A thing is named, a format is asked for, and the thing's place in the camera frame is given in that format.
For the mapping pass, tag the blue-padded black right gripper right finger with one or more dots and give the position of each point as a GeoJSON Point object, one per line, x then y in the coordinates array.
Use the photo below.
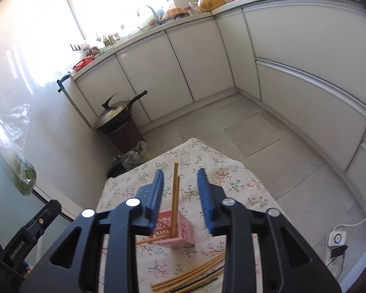
{"type": "Point", "coordinates": [289, 263]}

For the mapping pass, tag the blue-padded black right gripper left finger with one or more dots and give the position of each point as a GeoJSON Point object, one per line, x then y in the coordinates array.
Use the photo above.
{"type": "Point", "coordinates": [72, 263]}

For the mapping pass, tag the light bamboo chopstick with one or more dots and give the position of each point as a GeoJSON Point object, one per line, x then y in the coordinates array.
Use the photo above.
{"type": "Point", "coordinates": [162, 233]}

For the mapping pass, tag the white kitchen cabinets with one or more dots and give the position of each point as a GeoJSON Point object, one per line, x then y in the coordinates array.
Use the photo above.
{"type": "Point", "coordinates": [305, 60]}

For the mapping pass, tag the floral beige tablecloth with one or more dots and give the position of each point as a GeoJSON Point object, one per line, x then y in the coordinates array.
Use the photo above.
{"type": "Point", "coordinates": [159, 261]}

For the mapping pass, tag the white power strip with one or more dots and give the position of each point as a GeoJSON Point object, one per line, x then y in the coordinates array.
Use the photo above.
{"type": "Point", "coordinates": [335, 239]}

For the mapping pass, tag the pink perforated utensil holder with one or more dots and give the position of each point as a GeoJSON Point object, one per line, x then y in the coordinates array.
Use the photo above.
{"type": "Point", "coordinates": [185, 231]}

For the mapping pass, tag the clear plastic bag on floor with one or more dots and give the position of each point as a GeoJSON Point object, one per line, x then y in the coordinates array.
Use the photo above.
{"type": "Point", "coordinates": [136, 156]}

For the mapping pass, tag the dark brown stool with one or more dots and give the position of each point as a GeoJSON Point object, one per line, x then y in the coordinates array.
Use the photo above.
{"type": "Point", "coordinates": [126, 136]}

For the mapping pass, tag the plastic bag with greens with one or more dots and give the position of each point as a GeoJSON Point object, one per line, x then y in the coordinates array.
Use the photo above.
{"type": "Point", "coordinates": [13, 131]}

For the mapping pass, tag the black wok with lid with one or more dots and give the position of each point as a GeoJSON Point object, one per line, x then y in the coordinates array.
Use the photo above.
{"type": "Point", "coordinates": [116, 115]}

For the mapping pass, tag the grey metal pole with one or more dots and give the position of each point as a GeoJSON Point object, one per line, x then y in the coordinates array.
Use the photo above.
{"type": "Point", "coordinates": [79, 112]}

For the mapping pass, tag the red basket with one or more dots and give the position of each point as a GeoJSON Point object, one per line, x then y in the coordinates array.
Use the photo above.
{"type": "Point", "coordinates": [83, 63]}

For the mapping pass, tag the woven basket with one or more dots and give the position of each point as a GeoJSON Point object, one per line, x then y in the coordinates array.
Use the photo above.
{"type": "Point", "coordinates": [174, 12]}

